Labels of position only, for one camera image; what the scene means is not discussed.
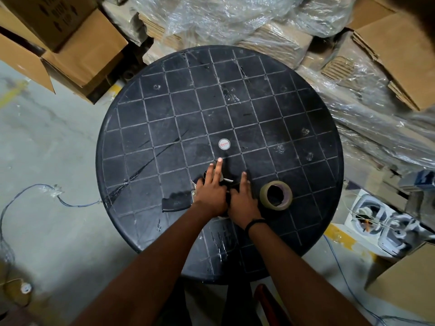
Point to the person's left hand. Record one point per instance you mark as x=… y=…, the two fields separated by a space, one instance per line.
x=210 y=196

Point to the person's right hand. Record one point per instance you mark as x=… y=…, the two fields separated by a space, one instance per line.
x=244 y=207

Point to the person's right thumb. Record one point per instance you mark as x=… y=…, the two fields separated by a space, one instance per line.
x=230 y=197

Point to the person's left middle finger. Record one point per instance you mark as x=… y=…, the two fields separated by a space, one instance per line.
x=210 y=173

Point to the black tape dispenser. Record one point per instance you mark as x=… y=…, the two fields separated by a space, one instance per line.
x=176 y=202

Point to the person's left forearm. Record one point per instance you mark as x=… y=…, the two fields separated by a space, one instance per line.
x=153 y=268

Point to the person's right forearm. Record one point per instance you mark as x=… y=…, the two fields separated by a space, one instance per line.
x=292 y=268

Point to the white round table cap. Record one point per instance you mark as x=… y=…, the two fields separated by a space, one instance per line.
x=224 y=144

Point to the black wristband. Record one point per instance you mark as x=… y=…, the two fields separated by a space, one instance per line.
x=254 y=223

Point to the brown packing tape roll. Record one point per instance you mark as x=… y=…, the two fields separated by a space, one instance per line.
x=283 y=202

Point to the red plastic stool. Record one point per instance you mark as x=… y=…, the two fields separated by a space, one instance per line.
x=268 y=305

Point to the white printed appliance carton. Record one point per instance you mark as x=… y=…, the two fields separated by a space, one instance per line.
x=377 y=220

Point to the plastic wrapped flat cardboard stack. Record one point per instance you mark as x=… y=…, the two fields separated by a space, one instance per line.
x=231 y=16
x=360 y=111

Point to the open brown cardboard box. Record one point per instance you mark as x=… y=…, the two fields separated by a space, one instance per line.
x=78 y=47

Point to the blue and white small box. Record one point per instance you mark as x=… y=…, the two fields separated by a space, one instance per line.
x=419 y=179

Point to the closed brown cardboard box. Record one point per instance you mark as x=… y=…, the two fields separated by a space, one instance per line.
x=407 y=281

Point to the folded brown cardboard sheets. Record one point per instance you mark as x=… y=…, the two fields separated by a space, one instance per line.
x=404 y=54

